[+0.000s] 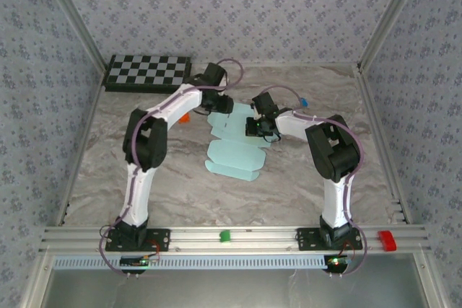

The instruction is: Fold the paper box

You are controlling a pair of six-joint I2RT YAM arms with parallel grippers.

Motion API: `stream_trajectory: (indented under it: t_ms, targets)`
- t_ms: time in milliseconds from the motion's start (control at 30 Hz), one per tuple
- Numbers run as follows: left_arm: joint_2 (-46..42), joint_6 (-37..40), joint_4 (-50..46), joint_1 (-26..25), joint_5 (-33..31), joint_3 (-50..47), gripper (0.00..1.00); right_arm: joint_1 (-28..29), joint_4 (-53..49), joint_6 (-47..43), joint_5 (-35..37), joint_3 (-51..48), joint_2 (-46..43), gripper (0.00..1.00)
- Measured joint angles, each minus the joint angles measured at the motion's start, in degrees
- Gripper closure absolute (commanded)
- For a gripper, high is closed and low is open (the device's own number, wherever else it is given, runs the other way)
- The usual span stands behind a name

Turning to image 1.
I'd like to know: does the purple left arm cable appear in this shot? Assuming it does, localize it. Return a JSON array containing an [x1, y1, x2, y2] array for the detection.
[[99, 58, 245, 280]]

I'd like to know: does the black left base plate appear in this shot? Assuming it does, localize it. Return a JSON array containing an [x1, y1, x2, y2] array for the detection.
[[104, 227, 171, 252]]

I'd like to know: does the left circuit board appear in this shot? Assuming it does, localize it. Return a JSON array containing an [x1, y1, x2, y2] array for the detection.
[[119, 255, 160, 269]]

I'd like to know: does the right circuit board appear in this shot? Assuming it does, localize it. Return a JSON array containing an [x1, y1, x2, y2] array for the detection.
[[324, 254, 353, 273]]

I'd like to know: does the aluminium side rail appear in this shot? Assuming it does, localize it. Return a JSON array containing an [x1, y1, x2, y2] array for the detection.
[[56, 66, 108, 226], [355, 64, 412, 225]]

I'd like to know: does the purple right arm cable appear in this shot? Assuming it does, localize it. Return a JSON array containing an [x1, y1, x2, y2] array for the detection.
[[260, 85, 368, 278]]

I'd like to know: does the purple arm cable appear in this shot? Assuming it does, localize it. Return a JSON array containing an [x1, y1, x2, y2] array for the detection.
[[99, 58, 245, 280], [260, 85, 368, 278]]

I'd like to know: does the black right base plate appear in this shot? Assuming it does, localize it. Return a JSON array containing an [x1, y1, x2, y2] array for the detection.
[[296, 227, 363, 251]]

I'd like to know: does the long aluminium rail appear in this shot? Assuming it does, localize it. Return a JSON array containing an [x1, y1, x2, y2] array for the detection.
[[38, 224, 432, 255]]

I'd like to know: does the black grey checkerboard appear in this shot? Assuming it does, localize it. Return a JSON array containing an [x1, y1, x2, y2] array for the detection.
[[104, 54, 193, 94]]

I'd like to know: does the red block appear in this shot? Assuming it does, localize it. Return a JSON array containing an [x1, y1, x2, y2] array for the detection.
[[377, 230, 398, 252]]

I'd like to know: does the slotted grey cable duct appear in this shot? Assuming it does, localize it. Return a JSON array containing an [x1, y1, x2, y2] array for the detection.
[[53, 254, 328, 270]]

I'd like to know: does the grey metal panel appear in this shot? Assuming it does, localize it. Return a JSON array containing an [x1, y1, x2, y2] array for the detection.
[[46, 268, 429, 308]]

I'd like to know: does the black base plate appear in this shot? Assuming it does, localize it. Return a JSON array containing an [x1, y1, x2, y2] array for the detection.
[[296, 227, 363, 251], [104, 227, 171, 252]]

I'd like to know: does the circuit board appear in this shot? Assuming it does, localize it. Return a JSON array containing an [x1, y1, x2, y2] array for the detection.
[[324, 254, 353, 273], [119, 255, 160, 269]]

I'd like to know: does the aluminium frame post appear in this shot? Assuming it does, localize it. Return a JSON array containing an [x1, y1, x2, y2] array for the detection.
[[357, 0, 430, 71], [35, 0, 109, 71]]

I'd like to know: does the light blue paper box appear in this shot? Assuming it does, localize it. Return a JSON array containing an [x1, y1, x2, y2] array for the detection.
[[204, 102, 275, 182]]

